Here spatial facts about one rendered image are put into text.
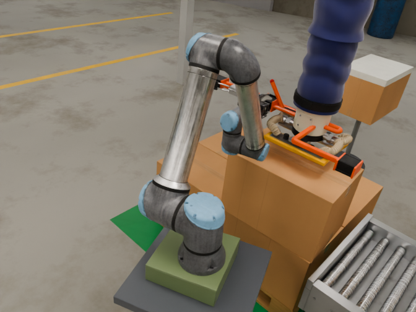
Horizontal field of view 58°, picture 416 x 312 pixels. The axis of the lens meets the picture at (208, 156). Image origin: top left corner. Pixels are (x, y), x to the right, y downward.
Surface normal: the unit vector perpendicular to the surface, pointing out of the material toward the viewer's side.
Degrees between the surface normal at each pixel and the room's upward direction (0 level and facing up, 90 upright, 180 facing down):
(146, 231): 0
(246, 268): 0
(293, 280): 90
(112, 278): 0
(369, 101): 90
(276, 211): 90
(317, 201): 90
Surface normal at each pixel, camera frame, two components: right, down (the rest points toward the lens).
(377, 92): -0.70, 0.33
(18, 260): 0.10, -0.83
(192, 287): -0.37, 0.48
